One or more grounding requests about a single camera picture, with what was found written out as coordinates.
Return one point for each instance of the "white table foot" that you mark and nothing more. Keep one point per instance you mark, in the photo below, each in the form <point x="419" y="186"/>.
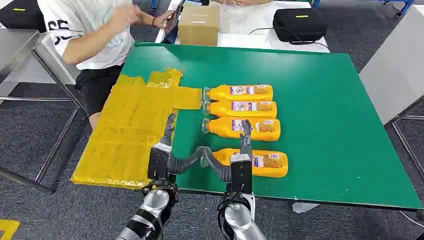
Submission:
<point x="303" y="207"/>

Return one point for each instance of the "cardboard box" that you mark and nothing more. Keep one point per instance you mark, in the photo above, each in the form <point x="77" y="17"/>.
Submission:
<point x="198" y="26"/>

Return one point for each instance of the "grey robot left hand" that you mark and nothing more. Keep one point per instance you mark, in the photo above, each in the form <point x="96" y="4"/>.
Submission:
<point x="185" y="164"/>

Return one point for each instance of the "clear plastic bag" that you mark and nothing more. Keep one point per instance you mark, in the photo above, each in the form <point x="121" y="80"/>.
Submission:
<point x="245" y="18"/>

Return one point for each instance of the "person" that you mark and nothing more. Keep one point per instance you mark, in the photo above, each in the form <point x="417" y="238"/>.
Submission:
<point x="242" y="1"/>
<point x="92" y="36"/>

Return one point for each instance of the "white table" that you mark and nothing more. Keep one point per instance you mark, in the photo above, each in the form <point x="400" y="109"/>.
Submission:
<point x="245" y="36"/>

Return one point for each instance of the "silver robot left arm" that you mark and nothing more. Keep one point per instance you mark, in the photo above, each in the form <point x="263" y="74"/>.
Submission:
<point x="154" y="205"/>

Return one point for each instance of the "steel table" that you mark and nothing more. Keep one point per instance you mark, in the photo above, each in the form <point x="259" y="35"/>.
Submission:
<point x="20" y="49"/>

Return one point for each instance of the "blue cart frame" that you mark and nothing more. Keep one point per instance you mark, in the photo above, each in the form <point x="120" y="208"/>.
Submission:
<point x="405" y="6"/>

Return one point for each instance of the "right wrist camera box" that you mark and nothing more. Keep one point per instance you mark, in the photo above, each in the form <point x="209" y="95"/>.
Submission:
<point x="241" y="174"/>

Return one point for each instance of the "yellow sheet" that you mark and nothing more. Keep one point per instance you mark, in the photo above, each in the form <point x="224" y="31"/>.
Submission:
<point x="132" y="132"/>

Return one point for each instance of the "yellow floor marker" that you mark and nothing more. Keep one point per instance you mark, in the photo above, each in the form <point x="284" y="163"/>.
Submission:
<point x="7" y="229"/>

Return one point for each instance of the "orange drink bottle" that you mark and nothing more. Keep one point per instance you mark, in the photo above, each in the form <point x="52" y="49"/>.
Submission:
<point x="273" y="167"/>
<point x="225" y="93"/>
<point x="222" y="109"/>
<point x="222" y="128"/>

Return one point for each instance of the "green table mat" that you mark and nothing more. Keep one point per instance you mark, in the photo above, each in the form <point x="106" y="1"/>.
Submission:
<point x="314" y="116"/>

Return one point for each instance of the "dark tablet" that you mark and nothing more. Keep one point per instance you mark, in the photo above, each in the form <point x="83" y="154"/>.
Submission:
<point x="175" y="16"/>

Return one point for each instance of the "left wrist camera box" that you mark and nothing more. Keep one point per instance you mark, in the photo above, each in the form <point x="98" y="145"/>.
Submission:
<point x="158" y="164"/>

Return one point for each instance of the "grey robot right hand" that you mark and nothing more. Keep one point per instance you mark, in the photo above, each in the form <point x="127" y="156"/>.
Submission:
<point x="246" y="139"/>

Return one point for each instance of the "black case with yellow tag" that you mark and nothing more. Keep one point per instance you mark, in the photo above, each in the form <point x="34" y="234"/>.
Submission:
<point x="299" y="24"/>
<point x="20" y="16"/>

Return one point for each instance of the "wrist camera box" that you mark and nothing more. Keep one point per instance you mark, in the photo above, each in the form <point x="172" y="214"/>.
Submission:
<point x="241" y="174"/>
<point x="158" y="164"/>

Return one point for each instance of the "grey table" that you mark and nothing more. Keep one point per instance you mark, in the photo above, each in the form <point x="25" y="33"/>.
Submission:
<point x="394" y="66"/>

